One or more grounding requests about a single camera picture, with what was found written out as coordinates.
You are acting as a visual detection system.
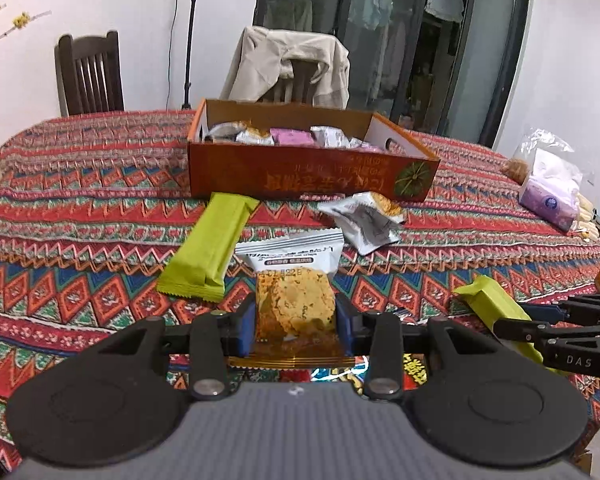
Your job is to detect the green snack packet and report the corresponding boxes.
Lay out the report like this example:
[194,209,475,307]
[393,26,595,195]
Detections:
[452,275,568,376]
[156,192,261,303]

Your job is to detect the sliding glass door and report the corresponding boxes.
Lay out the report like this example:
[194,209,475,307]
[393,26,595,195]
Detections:
[254,0,536,148]

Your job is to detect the hanging clothes behind glass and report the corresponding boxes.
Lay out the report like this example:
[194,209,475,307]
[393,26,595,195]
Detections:
[265,0,468,51]

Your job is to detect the silver packet with text label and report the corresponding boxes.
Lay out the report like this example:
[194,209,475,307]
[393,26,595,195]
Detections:
[317,192,407,256]

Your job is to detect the clear plastic bag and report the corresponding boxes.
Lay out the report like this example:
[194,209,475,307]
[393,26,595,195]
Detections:
[510,127,599,234]

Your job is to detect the brown round pastry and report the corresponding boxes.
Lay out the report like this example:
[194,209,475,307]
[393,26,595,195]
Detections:
[502,157,531,182]

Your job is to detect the dark wooden chair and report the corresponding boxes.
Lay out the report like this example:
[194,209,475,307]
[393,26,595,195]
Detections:
[54,30,126,118]

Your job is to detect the red cardboard box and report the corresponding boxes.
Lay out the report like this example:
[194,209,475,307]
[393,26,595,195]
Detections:
[186,99,441,203]

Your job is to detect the yellow flower sprigs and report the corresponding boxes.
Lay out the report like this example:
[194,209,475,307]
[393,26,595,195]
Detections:
[0,4,53,63]

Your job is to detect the purple tissue pack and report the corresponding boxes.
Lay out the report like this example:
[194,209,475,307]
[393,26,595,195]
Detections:
[519,172,581,233]

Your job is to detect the chair under beige jacket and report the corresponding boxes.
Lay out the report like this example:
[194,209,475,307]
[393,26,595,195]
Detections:
[275,59,322,107]

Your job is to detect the silver gold snack packet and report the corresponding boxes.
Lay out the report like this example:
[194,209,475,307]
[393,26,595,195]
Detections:
[310,126,348,149]

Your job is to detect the black light cable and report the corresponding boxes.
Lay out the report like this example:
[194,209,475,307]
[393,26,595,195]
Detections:
[166,0,183,109]

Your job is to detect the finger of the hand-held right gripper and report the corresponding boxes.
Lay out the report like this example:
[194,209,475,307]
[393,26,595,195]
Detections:
[520,296,600,323]
[490,317,600,376]

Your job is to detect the clear cracker packet white label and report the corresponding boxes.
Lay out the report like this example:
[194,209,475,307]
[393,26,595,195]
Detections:
[229,229,355,368]

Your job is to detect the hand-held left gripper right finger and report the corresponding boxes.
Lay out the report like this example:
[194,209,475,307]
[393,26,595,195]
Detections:
[336,295,491,401]

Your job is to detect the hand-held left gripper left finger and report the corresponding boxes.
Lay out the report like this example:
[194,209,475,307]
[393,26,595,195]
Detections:
[95,292,257,401]

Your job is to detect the colourful candy wrapper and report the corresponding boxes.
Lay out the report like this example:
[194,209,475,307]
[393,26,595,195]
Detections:
[300,352,431,397]

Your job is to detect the golden cracker packet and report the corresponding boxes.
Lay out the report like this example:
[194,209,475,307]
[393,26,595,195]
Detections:
[236,125,276,146]

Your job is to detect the pale yellow sticks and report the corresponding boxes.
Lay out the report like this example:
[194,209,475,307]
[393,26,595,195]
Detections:
[575,192,600,244]

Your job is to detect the beige jacket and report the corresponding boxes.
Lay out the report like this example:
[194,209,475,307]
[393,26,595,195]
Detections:
[220,25,351,110]

